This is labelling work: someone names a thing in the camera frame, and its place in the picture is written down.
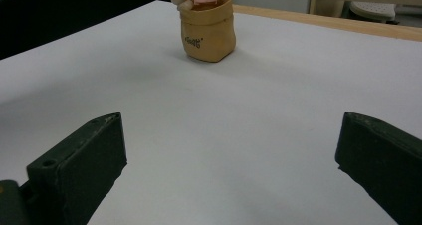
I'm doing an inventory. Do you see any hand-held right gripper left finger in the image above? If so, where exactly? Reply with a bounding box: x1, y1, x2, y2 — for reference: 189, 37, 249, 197
26, 112, 128, 225

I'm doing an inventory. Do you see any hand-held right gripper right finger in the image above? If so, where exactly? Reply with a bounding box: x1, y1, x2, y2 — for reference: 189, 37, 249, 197
334, 111, 422, 225

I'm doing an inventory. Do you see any brown holder with bear figure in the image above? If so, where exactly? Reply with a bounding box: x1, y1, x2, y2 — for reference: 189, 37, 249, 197
169, 0, 238, 64

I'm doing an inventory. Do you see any white board mat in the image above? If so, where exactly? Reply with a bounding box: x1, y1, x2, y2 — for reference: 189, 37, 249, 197
0, 0, 422, 225

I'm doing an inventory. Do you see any wooden table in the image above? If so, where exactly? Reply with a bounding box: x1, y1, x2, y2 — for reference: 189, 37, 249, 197
232, 4, 422, 43

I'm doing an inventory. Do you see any white round perforated object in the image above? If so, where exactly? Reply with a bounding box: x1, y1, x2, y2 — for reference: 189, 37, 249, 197
348, 0, 398, 23

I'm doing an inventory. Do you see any dark curtain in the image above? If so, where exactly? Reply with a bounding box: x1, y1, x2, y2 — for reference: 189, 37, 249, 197
0, 0, 195, 61

